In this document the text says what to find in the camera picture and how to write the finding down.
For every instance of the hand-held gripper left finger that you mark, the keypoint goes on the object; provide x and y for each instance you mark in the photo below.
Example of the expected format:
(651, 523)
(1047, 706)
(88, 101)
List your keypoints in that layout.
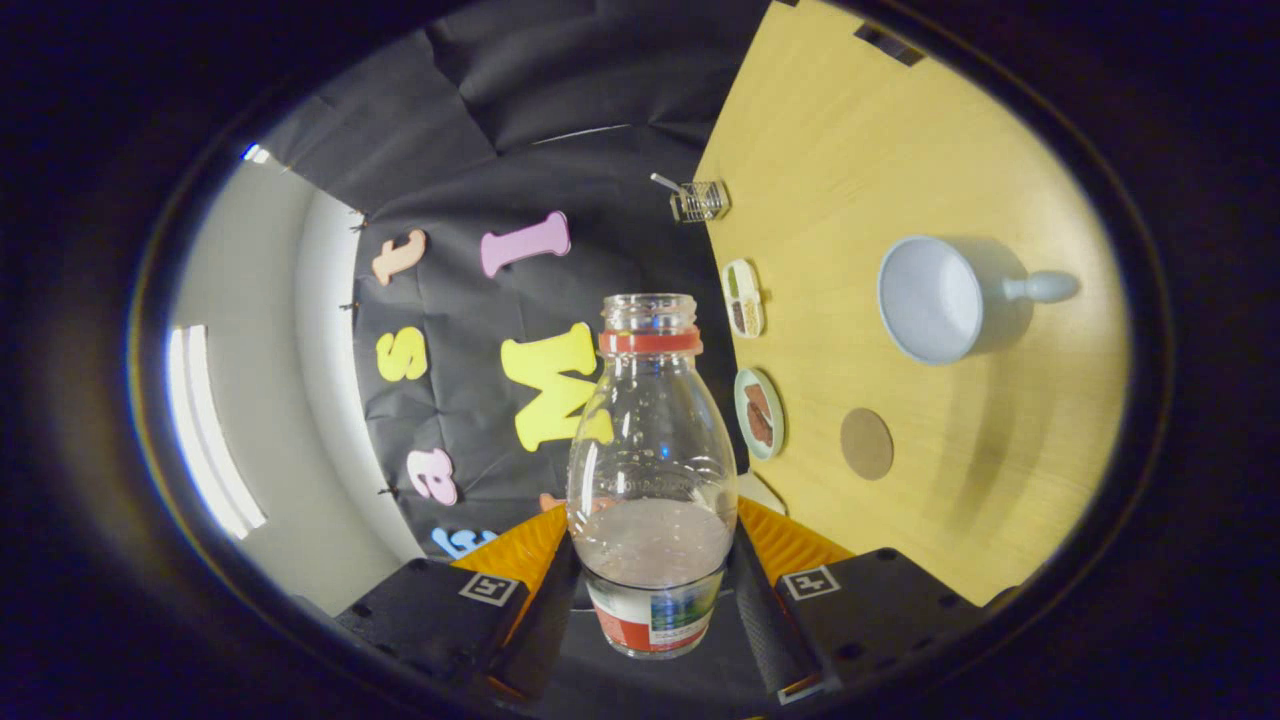
(545, 630)

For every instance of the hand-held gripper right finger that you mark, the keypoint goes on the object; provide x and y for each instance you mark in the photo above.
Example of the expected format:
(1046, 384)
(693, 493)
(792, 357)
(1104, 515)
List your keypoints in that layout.
(762, 625)

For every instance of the clear juice bottle red label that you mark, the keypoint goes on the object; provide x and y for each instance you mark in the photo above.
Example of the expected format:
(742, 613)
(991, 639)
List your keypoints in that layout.
(650, 450)

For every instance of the round brown coaster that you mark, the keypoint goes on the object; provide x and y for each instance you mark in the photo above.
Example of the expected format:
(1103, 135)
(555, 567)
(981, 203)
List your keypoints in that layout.
(867, 445)

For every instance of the white cup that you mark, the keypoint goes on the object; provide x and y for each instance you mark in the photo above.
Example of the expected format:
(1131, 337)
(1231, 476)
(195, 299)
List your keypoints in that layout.
(930, 300)

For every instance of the brown meat piece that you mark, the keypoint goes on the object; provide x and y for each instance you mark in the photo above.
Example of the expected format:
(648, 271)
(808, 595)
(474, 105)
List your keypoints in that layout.
(760, 430)
(757, 400)

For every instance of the pale green plate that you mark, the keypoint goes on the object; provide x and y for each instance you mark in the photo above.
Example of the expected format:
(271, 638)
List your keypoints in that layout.
(777, 410)

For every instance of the white divided sauce dish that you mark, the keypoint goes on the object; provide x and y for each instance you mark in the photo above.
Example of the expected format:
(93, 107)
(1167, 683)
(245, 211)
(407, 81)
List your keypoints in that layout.
(743, 298)

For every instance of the black backdrop cloth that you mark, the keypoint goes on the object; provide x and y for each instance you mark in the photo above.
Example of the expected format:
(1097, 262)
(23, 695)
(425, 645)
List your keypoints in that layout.
(470, 280)

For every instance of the large ceiling light panel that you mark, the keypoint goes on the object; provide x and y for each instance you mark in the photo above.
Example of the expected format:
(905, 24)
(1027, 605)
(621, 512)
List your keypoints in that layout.
(210, 440)

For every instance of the metal spoon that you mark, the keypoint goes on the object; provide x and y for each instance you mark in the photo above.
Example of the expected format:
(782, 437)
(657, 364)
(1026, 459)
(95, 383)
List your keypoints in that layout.
(665, 181)

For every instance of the wooden table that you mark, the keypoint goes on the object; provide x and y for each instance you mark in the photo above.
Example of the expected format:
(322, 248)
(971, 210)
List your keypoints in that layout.
(900, 150)

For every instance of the small ceiling light panel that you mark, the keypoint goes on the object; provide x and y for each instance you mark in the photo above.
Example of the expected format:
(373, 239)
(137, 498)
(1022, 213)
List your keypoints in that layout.
(255, 153)

